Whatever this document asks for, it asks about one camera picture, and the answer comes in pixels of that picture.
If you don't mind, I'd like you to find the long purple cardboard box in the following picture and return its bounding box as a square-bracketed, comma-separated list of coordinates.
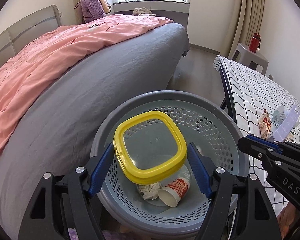
[272, 105, 300, 142]

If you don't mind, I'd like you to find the green white medicine box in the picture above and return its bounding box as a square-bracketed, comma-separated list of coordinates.
[285, 131, 296, 143]

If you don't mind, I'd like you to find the red white paper cup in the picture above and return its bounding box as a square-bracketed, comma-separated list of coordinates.
[158, 177, 190, 207]

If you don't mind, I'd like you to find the white paper ball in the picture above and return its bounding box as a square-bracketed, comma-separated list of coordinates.
[136, 182, 162, 200]

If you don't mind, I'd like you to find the yellow rimmed clear lid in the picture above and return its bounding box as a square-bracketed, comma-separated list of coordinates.
[113, 111, 187, 185]

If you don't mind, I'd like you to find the grey perforated trash basket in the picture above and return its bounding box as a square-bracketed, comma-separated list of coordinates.
[90, 90, 251, 239]

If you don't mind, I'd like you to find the operator hand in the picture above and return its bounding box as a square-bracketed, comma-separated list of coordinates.
[277, 202, 300, 239]

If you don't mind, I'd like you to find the red snack wrapper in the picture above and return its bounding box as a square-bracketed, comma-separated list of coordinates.
[258, 109, 271, 140]

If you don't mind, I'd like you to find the light blue plastic package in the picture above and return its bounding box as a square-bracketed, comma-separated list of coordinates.
[272, 105, 289, 128]

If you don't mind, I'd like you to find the black white checkered tablecloth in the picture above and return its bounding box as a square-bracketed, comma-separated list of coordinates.
[213, 55, 300, 215]

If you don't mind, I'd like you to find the grey plastic stool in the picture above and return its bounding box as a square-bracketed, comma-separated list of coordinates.
[231, 43, 269, 75]

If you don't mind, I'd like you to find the red water bottle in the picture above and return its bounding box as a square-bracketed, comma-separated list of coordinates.
[248, 33, 261, 53]

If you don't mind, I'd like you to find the beige curtain right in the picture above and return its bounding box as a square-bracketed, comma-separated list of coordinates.
[220, 0, 265, 57]

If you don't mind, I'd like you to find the pink duvet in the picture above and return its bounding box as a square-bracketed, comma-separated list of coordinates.
[0, 15, 172, 153]

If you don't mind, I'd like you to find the clothes pile on sill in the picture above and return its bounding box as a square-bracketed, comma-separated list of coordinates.
[133, 7, 156, 17]

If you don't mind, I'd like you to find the grey bed headboard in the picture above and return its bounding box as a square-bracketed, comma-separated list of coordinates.
[0, 5, 61, 68]

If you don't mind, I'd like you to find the purple quilted bag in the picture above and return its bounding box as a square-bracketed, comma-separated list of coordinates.
[74, 0, 111, 24]

